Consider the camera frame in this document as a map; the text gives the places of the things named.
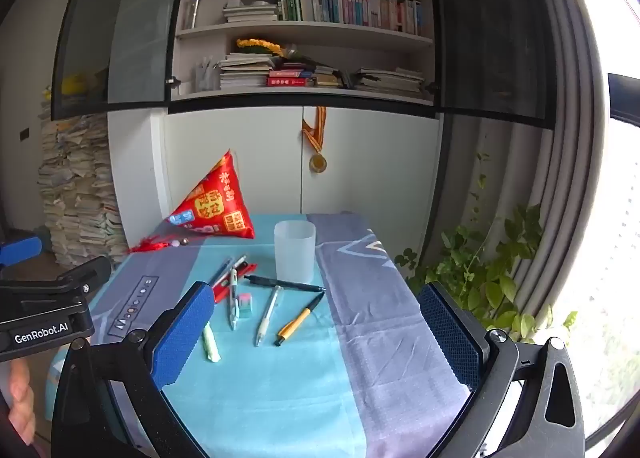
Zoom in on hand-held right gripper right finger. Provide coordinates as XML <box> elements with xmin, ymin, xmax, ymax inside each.
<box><xmin>417</xmin><ymin>282</ymin><xmax>586</xmax><ymax>458</ymax></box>

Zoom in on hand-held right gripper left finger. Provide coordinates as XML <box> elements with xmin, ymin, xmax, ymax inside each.
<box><xmin>50</xmin><ymin>280</ymin><xmax>217</xmax><ymax>458</ymax></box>

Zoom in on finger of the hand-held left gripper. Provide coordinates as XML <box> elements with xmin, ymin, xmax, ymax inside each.
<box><xmin>50</xmin><ymin>255</ymin><xmax>113</xmax><ymax>299</ymax></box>
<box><xmin>0</xmin><ymin>234</ymin><xmax>44</xmax><ymax>269</ymax></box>

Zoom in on mint green clear pen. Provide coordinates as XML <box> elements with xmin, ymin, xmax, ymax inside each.
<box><xmin>227</xmin><ymin>270</ymin><xmax>241</xmax><ymax>331</ymax></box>

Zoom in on red and black pen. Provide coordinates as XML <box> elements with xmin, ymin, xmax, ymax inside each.
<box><xmin>214</xmin><ymin>272</ymin><xmax>251</xmax><ymax>302</ymax></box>

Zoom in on blue gel pen clear cap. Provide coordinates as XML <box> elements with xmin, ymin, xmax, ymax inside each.
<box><xmin>207</xmin><ymin>258</ymin><xmax>236</xmax><ymax>289</ymax></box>

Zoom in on silver clear pen white grip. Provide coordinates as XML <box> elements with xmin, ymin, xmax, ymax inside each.
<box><xmin>223</xmin><ymin>254</ymin><xmax>248</xmax><ymax>283</ymax></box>

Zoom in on grey clear retractable pen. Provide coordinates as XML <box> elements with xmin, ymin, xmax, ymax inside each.
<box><xmin>255</xmin><ymin>285</ymin><xmax>284</xmax><ymax>348</ymax></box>

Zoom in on orange and black pen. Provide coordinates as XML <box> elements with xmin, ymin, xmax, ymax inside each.
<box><xmin>276</xmin><ymin>292</ymin><xmax>326</xmax><ymax>346</ymax></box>

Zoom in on translucent white plastic cup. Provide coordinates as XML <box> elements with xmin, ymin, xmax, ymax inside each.
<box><xmin>274</xmin><ymin>220</ymin><xmax>317</xmax><ymax>283</ymax></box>

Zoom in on person's left hand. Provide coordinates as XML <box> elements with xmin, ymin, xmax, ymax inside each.
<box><xmin>0</xmin><ymin>360</ymin><xmax>38</xmax><ymax>444</ymax></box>

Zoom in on light green novelty pen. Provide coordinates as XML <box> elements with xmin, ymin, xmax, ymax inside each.
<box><xmin>201</xmin><ymin>323</ymin><xmax>221</xmax><ymax>364</ymax></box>

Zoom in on red tassel with beads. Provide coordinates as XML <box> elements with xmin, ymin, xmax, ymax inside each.
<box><xmin>129</xmin><ymin>234</ymin><xmax>191</xmax><ymax>253</ymax></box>

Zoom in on green leafy vine plant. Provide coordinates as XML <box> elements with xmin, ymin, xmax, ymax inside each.
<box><xmin>395</xmin><ymin>153</ymin><xmax>578</xmax><ymax>354</ymax></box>

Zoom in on tall pile of papers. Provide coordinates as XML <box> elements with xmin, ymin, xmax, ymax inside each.
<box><xmin>37</xmin><ymin>85</ymin><xmax>128</xmax><ymax>269</ymax></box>

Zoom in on red pyramid snack bag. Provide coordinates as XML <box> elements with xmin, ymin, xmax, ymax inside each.
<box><xmin>167</xmin><ymin>149</ymin><xmax>256</xmax><ymax>239</ymax></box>

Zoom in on yellow object behind glass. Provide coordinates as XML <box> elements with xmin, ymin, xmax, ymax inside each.
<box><xmin>60</xmin><ymin>70</ymin><xmax>108</xmax><ymax>96</ymax></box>

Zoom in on white bookshelf cabinet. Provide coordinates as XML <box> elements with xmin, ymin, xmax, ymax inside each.
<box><xmin>107</xmin><ymin>0</ymin><xmax>446</xmax><ymax>249</ymax></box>

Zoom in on gold medal striped ribbon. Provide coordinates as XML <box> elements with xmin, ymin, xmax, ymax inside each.
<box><xmin>301</xmin><ymin>106</ymin><xmax>329</xmax><ymax>173</ymax></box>

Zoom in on white paper holder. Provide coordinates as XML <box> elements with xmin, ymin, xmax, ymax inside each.
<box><xmin>195</xmin><ymin>56</ymin><xmax>218</xmax><ymax>92</ymax></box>

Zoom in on grey curtain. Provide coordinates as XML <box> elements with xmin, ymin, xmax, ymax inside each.
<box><xmin>470</xmin><ymin>0</ymin><xmax>608</xmax><ymax>319</ymax></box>

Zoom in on tall stack of white books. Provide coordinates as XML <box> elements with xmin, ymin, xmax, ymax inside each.
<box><xmin>218</xmin><ymin>52</ymin><xmax>273</xmax><ymax>90</ymax></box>

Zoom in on wide dark glass cabinet door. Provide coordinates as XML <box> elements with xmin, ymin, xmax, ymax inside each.
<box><xmin>50</xmin><ymin>0</ymin><xmax>198</xmax><ymax>121</ymax></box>

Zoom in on red books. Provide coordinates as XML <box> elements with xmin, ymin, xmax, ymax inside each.
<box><xmin>267</xmin><ymin>68</ymin><xmax>316</xmax><ymax>87</ymax></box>

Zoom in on yellow artificial flowers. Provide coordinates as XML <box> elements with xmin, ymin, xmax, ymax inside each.
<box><xmin>236</xmin><ymin>38</ymin><xmax>281</xmax><ymax>56</ymax></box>

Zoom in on small pile of brown books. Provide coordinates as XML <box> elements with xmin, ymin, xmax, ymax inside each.
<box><xmin>312</xmin><ymin>65</ymin><xmax>351</xmax><ymax>88</ymax></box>

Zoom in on small grey book stack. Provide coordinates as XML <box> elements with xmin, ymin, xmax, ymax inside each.
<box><xmin>222</xmin><ymin>0</ymin><xmax>278</xmax><ymax>23</ymax></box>

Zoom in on narrow dark glass cabinet door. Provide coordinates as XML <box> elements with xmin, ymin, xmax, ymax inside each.
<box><xmin>425</xmin><ymin>0</ymin><xmax>558</xmax><ymax>131</ymax></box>

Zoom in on row of green spined books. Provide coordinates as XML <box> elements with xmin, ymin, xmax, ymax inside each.
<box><xmin>276</xmin><ymin>0</ymin><xmax>426</xmax><ymax>36</ymax></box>

